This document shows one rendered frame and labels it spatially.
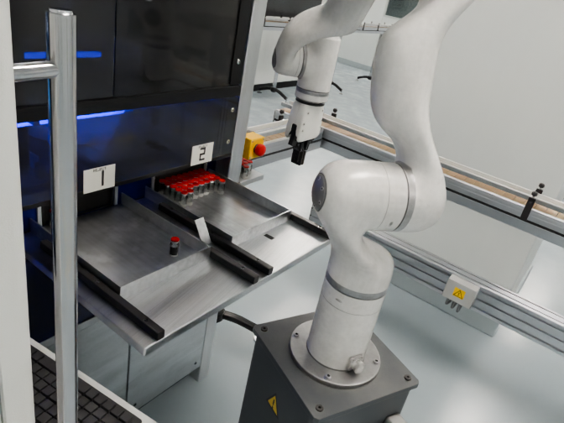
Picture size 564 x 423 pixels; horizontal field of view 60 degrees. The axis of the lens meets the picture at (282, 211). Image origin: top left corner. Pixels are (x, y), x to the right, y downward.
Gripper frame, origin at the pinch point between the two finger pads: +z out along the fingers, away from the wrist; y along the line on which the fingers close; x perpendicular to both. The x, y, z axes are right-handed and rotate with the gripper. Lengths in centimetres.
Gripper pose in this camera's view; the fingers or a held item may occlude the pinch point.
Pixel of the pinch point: (298, 156)
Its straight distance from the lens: 131.5
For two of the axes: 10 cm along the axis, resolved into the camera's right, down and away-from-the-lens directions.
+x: 7.8, 4.0, -4.7
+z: -1.8, 8.8, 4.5
